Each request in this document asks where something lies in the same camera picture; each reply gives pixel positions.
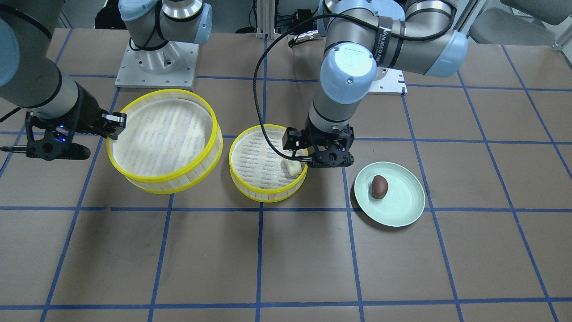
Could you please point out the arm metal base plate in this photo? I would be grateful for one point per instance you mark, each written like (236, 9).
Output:
(171, 67)
(388, 81)

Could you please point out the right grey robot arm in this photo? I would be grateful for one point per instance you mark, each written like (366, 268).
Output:
(56, 106)

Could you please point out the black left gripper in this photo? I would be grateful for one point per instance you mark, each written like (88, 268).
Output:
(293, 138)

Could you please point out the yellow bamboo steamer layer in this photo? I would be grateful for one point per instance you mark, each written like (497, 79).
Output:
(258, 172)
(171, 142)

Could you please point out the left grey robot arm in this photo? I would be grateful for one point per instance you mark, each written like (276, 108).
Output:
(359, 40)

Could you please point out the brown bun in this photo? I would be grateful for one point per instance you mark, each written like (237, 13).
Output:
(379, 187)

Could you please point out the light green plate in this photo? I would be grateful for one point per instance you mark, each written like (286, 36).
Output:
(404, 201)

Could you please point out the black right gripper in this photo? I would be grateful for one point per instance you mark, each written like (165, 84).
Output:
(86, 110)

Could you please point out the white bun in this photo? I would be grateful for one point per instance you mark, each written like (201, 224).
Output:
(293, 168)

